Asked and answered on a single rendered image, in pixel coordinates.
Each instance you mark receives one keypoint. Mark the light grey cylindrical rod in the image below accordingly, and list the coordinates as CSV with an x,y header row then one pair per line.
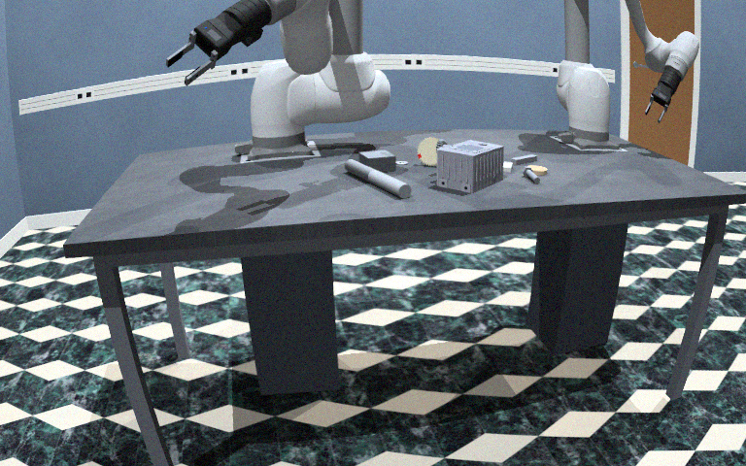
x,y
392,185

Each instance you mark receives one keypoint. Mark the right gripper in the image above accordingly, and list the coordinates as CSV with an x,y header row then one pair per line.
x,y
241,21

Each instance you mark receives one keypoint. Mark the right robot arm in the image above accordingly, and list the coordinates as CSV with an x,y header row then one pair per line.
x,y
346,89

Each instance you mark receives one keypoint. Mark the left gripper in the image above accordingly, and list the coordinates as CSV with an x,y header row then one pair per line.
x,y
675,70

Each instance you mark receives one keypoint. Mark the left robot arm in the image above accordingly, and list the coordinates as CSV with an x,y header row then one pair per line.
x,y
587,96

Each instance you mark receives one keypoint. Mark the short grey metal bar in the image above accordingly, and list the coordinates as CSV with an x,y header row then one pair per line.
x,y
524,159

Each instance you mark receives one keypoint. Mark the tan flat round disc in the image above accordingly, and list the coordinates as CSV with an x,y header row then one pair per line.
x,y
538,170

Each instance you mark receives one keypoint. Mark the grey metal bolt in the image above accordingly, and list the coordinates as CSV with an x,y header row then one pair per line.
x,y
527,171

